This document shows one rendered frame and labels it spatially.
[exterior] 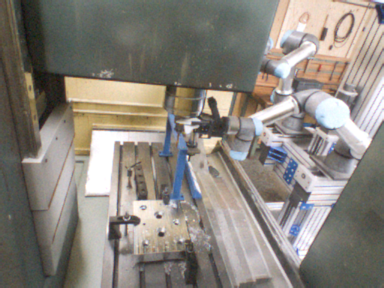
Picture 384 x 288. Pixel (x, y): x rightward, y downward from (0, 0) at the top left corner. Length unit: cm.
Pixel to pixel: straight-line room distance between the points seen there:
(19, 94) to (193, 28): 47
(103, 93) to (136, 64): 126
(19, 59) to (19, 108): 12
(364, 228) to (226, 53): 79
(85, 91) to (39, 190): 125
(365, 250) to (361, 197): 19
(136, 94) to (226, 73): 126
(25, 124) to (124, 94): 129
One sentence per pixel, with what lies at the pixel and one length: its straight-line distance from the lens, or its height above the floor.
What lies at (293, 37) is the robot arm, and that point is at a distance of 179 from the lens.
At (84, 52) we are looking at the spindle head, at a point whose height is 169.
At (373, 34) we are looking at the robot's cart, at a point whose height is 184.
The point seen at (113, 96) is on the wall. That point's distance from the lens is 203.
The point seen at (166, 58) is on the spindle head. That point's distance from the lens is 78.
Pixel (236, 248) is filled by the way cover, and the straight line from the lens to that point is 153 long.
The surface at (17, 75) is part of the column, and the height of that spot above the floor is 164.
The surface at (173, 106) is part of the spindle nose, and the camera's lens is 90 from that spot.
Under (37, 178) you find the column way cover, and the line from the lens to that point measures 85.
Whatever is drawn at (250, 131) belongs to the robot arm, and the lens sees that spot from 107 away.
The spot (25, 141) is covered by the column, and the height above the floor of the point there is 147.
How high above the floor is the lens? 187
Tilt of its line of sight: 29 degrees down
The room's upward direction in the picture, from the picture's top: 11 degrees clockwise
